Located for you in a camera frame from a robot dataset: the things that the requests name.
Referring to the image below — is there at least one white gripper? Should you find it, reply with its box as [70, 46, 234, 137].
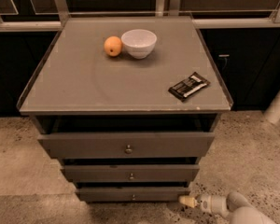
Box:
[178, 194, 230, 218]

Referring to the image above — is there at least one grey bottom drawer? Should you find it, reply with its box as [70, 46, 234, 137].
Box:
[77, 187, 190, 203]

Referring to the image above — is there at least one grey drawer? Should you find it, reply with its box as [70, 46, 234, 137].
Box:
[62, 164, 199, 182]
[77, 187, 190, 203]
[38, 132, 215, 159]

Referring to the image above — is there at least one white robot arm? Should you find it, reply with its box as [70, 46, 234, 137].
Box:
[178, 191, 276, 224]

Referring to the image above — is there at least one grey drawer cabinet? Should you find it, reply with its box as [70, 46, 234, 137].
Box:
[16, 15, 234, 185]

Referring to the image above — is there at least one grey middle drawer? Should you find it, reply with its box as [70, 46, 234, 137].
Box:
[62, 164, 199, 182]

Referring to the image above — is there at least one grey top drawer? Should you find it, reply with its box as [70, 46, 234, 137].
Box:
[38, 132, 215, 159]

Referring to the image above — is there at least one black snack bar wrapper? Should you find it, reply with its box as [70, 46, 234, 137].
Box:
[168, 72, 210, 102]

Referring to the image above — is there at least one white ceramic bowl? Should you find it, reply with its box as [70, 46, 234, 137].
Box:
[121, 29, 157, 59]

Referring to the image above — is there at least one orange fruit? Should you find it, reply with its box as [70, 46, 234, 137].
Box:
[104, 36, 123, 57]

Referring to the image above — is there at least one white pipe post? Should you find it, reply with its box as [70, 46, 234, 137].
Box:
[264, 91, 280, 124]

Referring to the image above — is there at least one metal window frame rail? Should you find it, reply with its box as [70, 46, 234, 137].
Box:
[0, 0, 280, 32]

